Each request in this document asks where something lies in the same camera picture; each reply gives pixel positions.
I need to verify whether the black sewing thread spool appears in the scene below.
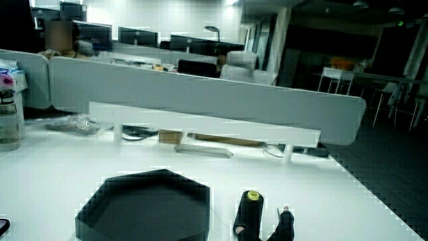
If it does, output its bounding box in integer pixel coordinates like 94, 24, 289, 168
233, 189, 265, 241

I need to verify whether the long white desk partition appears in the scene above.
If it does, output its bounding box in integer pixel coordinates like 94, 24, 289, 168
48, 56, 367, 147

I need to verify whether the grey desk lamp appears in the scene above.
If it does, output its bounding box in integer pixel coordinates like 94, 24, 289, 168
204, 25, 222, 43

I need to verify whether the white desk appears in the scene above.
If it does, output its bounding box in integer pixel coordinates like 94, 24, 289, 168
0, 123, 425, 241

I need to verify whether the short white desk partition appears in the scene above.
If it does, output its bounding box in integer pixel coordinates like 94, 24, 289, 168
0, 49, 51, 110

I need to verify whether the white riser shelf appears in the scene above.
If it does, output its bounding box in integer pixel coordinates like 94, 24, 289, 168
88, 101, 322, 163

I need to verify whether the brown wooden strip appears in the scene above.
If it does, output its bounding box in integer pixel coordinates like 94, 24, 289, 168
188, 132, 265, 148

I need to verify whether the flat grey metal bar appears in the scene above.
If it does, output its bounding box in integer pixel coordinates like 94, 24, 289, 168
173, 143, 234, 159

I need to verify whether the small cardboard box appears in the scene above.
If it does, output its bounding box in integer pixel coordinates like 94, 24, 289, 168
158, 129, 184, 145

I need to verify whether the black chair back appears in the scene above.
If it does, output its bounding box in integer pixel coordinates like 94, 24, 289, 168
177, 59, 219, 79

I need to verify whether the white office chair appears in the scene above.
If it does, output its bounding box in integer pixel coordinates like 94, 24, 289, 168
219, 50, 260, 84

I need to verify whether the black computer monitor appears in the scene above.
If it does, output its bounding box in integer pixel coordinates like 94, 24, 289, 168
117, 26, 159, 48
169, 33, 245, 56
59, 1, 88, 23
72, 20, 114, 52

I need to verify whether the black power strip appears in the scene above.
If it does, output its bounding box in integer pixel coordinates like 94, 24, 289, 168
294, 144, 330, 159

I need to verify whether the black hexagonal tray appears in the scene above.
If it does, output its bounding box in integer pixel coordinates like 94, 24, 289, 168
74, 169, 211, 241

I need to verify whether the white table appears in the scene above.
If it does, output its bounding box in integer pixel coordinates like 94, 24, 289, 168
316, 66, 356, 96

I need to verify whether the clear plastic bag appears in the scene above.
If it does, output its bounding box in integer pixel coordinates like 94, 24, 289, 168
44, 113, 105, 136

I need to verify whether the orange object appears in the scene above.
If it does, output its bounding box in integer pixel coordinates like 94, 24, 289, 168
330, 56, 356, 72

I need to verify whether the white-legged chair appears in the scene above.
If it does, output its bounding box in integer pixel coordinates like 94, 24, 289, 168
371, 81, 404, 129

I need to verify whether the clear glass bottle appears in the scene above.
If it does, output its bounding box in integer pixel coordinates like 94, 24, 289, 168
0, 87, 21, 152

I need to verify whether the colourful snack packet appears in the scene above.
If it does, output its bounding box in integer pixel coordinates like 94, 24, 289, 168
0, 59, 28, 94

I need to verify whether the black smartphone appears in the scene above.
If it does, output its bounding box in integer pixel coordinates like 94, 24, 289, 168
0, 218, 11, 237

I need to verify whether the white cable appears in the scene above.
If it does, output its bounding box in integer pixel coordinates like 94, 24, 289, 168
262, 144, 286, 159

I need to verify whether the black cable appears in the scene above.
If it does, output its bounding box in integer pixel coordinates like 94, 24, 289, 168
121, 125, 158, 142

